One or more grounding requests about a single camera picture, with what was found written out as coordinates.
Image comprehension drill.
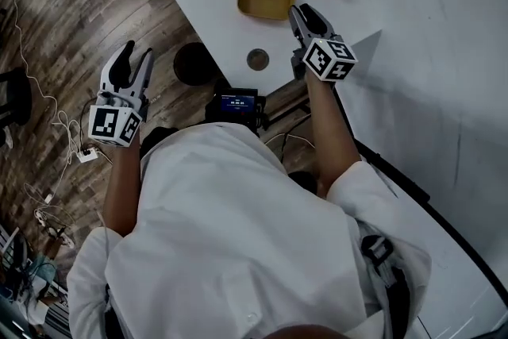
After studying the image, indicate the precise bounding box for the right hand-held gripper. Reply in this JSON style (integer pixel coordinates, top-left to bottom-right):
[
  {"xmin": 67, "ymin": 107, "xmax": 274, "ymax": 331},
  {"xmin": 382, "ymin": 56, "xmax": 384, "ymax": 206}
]
[{"xmin": 289, "ymin": 2, "xmax": 359, "ymax": 83}]

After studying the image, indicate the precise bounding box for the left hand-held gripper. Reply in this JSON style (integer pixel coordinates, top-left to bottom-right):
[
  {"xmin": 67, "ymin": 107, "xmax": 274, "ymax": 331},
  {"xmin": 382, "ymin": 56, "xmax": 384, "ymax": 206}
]
[{"xmin": 87, "ymin": 40, "xmax": 155, "ymax": 148}]

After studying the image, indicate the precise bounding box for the black round bin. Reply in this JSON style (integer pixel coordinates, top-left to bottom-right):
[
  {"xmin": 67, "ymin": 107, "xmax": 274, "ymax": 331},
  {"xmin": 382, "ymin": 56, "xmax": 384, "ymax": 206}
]
[{"xmin": 172, "ymin": 41, "xmax": 220, "ymax": 88}]

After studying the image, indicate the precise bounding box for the person's left forearm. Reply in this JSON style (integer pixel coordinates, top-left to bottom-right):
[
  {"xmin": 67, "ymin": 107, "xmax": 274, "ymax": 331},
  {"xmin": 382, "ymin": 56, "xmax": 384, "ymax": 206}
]
[{"xmin": 102, "ymin": 134, "xmax": 143, "ymax": 240}]

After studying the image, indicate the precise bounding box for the person's right forearm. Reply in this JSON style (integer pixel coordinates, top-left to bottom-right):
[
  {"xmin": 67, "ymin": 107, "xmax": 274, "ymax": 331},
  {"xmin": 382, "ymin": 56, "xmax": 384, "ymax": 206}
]
[{"xmin": 304, "ymin": 74, "xmax": 363, "ymax": 200}]

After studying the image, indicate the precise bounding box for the round metal desk grommet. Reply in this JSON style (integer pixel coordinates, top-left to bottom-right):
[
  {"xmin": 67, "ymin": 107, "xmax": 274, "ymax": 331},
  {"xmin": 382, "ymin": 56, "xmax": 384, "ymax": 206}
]
[{"xmin": 246, "ymin": 48, "xmax": 271, "ymax": 72}]

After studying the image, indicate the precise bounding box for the white power strip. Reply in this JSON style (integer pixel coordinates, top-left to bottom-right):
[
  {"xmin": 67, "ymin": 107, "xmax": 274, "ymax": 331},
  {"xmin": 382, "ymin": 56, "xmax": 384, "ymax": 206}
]
[{"xmin": 76, "ymin": 146, "xmax": 100, "ymax": 164}]

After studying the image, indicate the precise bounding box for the black device with blue screen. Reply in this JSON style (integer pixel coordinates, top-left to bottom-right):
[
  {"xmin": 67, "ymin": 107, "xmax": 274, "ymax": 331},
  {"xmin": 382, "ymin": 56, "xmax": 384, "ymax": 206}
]
[{"xmin": 203, "ymin": 78, "xmax": 267, "ymax": 137}]

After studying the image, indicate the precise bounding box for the black stool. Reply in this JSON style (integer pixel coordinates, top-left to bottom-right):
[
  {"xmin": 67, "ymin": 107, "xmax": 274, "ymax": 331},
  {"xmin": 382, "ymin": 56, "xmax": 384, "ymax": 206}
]
[{"xmin": 0, "ymin": 67, "xmax": 33, "ymax": 129}]

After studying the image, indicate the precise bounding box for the person in white coat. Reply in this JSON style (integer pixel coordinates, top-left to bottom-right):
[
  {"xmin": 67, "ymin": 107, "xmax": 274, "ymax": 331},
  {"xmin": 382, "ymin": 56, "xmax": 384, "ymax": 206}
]
[{"xmin": 65, "ymin": 121, "xmax": 434, "ymax": 339}]

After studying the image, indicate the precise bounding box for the long white cable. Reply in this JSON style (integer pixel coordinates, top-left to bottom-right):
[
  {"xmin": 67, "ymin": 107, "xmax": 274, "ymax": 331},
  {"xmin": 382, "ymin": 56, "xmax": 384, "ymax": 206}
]
[{"xmin": 10, "ymin": 0, "xmax": 87, "ymax": 168}]

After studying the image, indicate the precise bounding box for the black harness strap with buckle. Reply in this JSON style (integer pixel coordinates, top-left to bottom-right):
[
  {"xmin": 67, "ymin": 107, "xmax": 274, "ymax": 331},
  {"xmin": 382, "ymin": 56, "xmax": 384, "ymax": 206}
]
[{"xmin": 360, "ymin": 233, "xmax": 412, "ymax": 327}]

